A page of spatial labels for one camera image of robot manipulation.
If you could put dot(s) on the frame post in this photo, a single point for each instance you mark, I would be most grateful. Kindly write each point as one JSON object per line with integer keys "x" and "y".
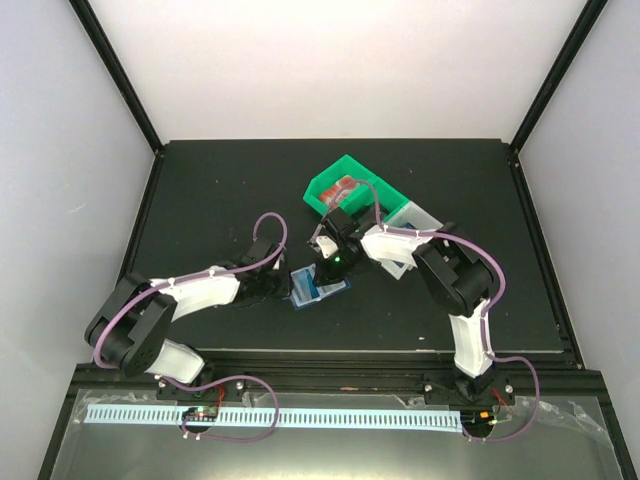
{"x": 572, "y": 45}
{"x": 103, "y": 47}

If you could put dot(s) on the right frame post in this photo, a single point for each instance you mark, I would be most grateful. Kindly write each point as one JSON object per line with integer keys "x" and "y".
{"x": 572, "y": 45}

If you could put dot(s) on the blue leather card holder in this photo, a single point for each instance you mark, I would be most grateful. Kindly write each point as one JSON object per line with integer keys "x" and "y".
{"x": 315, "y": 290}

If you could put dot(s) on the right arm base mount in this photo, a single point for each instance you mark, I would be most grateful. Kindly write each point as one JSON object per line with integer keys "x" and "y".
{"x": 454, "y": 388}

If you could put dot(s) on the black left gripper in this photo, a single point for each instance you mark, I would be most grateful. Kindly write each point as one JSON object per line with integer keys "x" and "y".
{"x": 284, "y": 289}

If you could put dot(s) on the black aluminium frame rail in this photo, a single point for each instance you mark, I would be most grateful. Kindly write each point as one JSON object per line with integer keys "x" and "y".
{"x": 399, "y": 373}

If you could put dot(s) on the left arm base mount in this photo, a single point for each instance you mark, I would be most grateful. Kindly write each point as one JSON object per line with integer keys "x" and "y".
{"x": 199, "y": 390}

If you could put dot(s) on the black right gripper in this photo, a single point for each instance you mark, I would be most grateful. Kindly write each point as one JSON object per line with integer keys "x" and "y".
{"x": 326, "y": 276}

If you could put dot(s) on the green plastic bin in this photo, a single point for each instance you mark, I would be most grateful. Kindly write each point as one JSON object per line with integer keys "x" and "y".
{"x": 390, "y": 199}
{"x": 345, "y": 165}

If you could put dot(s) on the green plastic bin left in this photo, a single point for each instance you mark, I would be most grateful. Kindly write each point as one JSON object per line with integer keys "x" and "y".
{"x": 345, "y": 165}

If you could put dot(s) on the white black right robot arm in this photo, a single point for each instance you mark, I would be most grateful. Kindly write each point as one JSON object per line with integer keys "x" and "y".
{"x": 462, "y": 278}

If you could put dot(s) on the red white card stack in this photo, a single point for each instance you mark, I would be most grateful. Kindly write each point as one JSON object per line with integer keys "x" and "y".
{"x": 341, "y": 189}

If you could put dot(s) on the left frame post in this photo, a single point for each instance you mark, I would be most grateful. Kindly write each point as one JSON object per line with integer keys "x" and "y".
{"x": 103, "y": 47}

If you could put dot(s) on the white slotted cable duct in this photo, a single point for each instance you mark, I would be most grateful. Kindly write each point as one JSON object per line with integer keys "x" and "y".
{"x": 305, "y": 418}

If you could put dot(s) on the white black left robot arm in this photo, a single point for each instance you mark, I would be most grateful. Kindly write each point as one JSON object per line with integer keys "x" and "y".
{"x": 130, "y": 331}

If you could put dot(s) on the blue card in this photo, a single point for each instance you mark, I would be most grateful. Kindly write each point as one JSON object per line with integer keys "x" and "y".
{"x": 307, "y": 286}

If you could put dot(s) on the clear plastic bin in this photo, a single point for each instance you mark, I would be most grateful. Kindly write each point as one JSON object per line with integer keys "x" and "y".
{"x": 410, "y": 216}

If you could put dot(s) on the green plastic bin middle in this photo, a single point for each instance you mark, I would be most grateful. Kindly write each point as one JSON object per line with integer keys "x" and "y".
{"x": 390, "y": 199}

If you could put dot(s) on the small circuit board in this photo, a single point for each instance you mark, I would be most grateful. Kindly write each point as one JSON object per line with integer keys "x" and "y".
{"x": 201, "y": 413}

